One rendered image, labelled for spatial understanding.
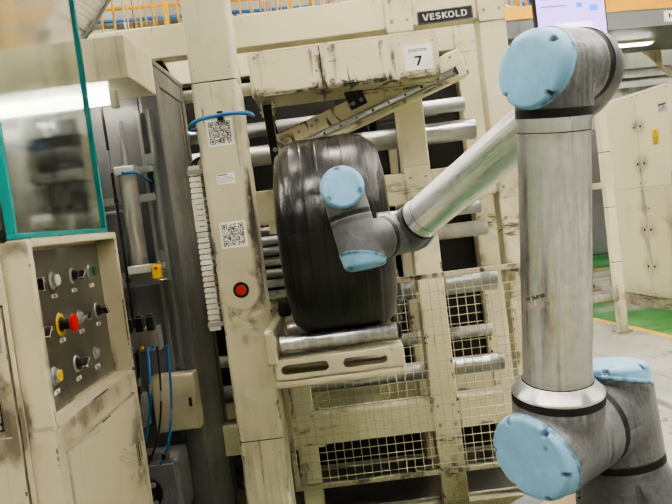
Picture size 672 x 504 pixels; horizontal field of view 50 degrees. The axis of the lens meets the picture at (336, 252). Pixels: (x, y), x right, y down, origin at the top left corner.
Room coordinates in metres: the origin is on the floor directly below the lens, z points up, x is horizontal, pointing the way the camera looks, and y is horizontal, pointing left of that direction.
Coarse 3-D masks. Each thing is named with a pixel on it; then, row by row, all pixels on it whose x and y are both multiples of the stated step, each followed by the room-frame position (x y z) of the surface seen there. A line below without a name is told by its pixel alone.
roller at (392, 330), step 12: (384, 324) 1.99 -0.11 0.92; (396, 324) 1.99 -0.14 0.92; (288, 336) 1.99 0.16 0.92; (300, 336) 1.99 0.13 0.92; (312, 336) 1.98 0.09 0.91; (324, 336) 1.98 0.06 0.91; (336, 336) 1.98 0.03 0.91; (348, 336) 1.98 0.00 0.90; (360, 336) 1.98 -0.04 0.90; (372, 336) 1.98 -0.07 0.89; (384, 336) 1.98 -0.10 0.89; (396, 336) 1.98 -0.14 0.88; (288, 348) 1.98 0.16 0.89; (300, 348) 1.99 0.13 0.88; (312, 348) 1.99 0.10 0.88
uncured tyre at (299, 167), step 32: (288, 160) 1.96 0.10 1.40; (320, 160) 1.94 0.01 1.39; (352, 160) 1.93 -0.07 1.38; (288, 192) 1.89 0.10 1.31; (384, 192) 1.91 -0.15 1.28; (288, 224) 1.87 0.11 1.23; (320, 224) 1.85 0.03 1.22; (288, 256) 1.88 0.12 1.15; (320, 256) 1.85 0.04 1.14; (288, 288) 1.92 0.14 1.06; (320, 288) 1.88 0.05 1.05; (352, 288) 1.88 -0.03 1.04; (384, 288) 1.90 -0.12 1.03; (320, 320) 1.95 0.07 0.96; (352, 320) 1.97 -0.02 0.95; (384, 320) 2.01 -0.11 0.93
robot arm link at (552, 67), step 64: (512, 64) 1.08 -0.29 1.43; (576, 64) 1.04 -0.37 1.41; (576, 128) 1.06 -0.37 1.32; (576, 192) 1.08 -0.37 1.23; (576, 256) 1.09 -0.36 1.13; (576, 320) 1.11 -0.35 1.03; (512, 384) 1.21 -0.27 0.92; (576, 384) 1.12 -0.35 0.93; (512, 448) 1.15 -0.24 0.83; (576, 448) 1.10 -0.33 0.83
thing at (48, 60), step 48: (0, 0) 1.48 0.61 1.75; (48, 0) 1.75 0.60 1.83; (0, 48) 1.45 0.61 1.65; (48, 48) 1.71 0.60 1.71; (0, 96) 1.42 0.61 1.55; (48, 96) 1.67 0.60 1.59; (0, 144) 1.38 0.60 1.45; (48, 144) 1.62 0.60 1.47; (0, 192) 1.38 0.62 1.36; (48, 192) 1.58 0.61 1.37; (96, 192) 1.90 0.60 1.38
